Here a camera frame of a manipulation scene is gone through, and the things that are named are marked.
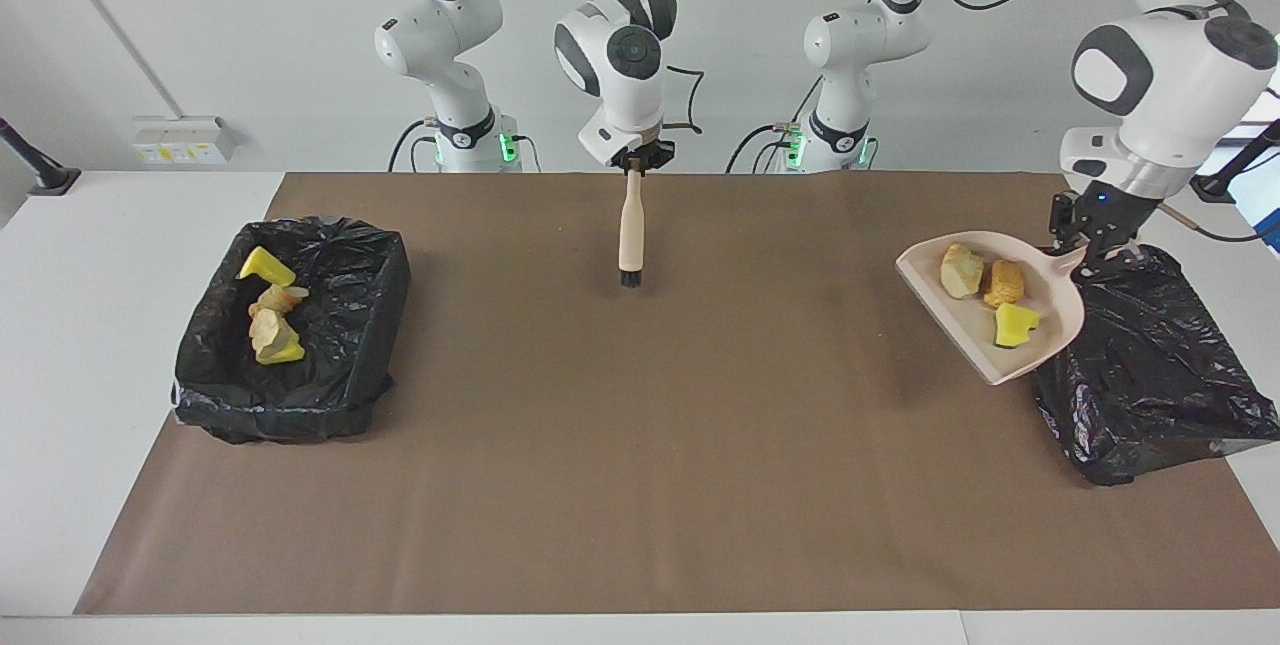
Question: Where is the tan bread chunk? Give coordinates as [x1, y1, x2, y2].
[248, 308, 293, 354]

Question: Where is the pale tan stone chunk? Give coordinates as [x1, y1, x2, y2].
[940, 243, 986, 301]

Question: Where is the orange striped croissant piece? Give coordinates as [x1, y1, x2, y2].
[248, 283, 311, 318]

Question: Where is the beige hand brush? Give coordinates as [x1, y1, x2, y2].
[618, 170, 646, 288]

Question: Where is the white wall socket box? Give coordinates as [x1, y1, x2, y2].
[133, 115, 238, 166]

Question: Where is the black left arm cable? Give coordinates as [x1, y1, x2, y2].
[938, 0, 1263, 244]

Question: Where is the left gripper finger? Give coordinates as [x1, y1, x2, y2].
[1046, 189, 1092, 252]
[1085, 199, 1143, 279]

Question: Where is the brown table mat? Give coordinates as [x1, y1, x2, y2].
[75, 172, 1280, 616]

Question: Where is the beige plastic dustpan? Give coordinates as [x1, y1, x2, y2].
[895, 230, 1091, 386]

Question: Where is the black clamp stand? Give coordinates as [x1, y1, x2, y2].
[0, 118, 81, 196]
[1190, 120, 1280, 204]

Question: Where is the black base cable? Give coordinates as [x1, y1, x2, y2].
[725, 122, 801, 174]
[388, 118, 441, 174]

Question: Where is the black bag lined bin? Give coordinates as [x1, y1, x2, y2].
[1030, 244, 1280, 486]
[173, 215, 413, 444]

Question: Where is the brown bread roll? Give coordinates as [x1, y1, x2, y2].
[983, 259, 1027, 309]

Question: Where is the white wall conduit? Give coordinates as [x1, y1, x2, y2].
[38, 0, 181, 118]

